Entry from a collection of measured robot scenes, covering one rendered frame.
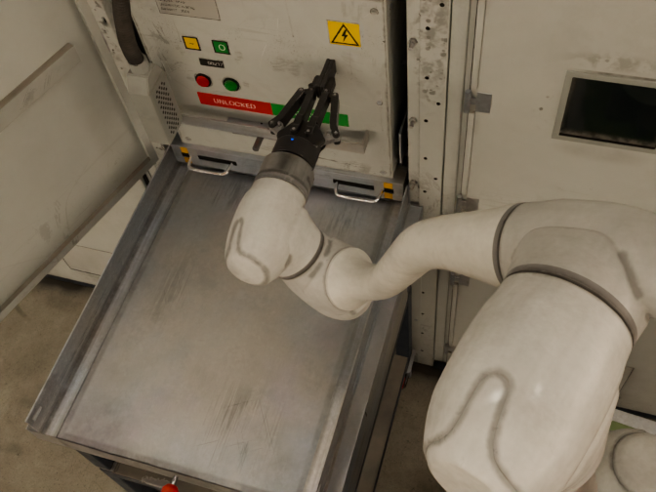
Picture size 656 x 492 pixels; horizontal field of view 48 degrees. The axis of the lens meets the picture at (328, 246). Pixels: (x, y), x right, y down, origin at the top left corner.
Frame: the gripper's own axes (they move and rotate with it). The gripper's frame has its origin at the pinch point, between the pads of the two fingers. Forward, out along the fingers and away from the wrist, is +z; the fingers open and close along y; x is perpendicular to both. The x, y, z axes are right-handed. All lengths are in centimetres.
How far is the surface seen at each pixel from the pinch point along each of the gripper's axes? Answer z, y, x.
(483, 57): 1.4, 27.0, 8.4
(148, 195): -11, -42, -33
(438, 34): 3.4, 19.2, 10.1
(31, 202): -24, -59, -23
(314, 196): 0.7, -7.0, -38.2
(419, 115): 3.6, 16.0, -10.0
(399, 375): -9, 13, -106
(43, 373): -30, -102, -123
